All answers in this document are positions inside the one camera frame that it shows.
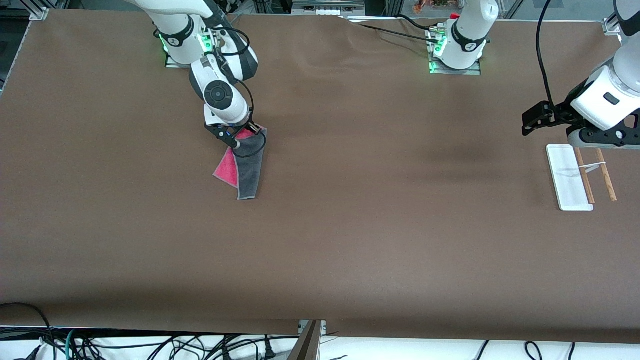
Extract pink and grey towel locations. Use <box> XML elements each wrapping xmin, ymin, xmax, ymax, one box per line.
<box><xmin>213</xmin><ymin>127</ymin><xmax>268</xmax><ymax>201</ymax></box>

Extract white device behind table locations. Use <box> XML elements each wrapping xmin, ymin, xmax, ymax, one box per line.
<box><xmin>291</xmin><ymin>0</ymin><xmax>366</xmax><ymax>17</ymax></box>

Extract orange red object behind table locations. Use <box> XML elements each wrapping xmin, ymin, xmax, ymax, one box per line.
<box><xmin>413</xmin><ymin>0</ymin><xmax>463</xmax><ymax>14</ymax></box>

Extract brown table cover sheet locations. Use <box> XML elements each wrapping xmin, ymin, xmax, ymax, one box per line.
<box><xmin>0</xmin><ymin>9</ymin><xmax>640</xmax><ymax>345</ymax></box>

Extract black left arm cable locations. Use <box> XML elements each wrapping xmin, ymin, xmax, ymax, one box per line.
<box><xmin>535</xmin><ymin>0</ymin><xmax>557</xmax><ymax>108</ymax></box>

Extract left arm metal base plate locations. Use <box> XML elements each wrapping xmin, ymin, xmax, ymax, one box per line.
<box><xmin>428</xmin><ymin>25</ymin><xmax>482</xmax><ymax>76</ymax></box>

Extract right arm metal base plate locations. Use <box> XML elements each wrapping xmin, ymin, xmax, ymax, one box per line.
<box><xmin>165</xmin><ymin>20</ymin><xmax>221</xmax><ymax>69</ymax></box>

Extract black cable on table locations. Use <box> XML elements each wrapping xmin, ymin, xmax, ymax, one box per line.
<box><xmin>395</xmin><ymin>14</ymin><xmax>441</xmax><ymax>32</ymax></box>
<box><xmin>345</xmin><ymin>17</ymin><xmax>443</xmax><ymax>45</ymax></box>

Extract brown table post with bracket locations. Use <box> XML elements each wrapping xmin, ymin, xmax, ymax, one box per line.
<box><xmin>287</xmin><ymin>320</ymin><xmax>327</xmax><ymax>360</ymax></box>

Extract tangled black floor cables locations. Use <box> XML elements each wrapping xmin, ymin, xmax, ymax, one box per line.
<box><xmin>75</xmin><ymin>334</ymin><xmax>301</xmax><ymax>360</ymax></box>

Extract teal floor cable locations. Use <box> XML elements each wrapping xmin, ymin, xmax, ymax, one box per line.
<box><xmin>64</xmin><ymin>328</ymin><xmax>82</xmax><ymax>360</ymax></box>

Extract thick black floor cable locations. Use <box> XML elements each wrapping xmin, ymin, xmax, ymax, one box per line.
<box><xmin>0</xmin><ymin>302</ymin><xmax>57</xmax><ymax>360</ymax></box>

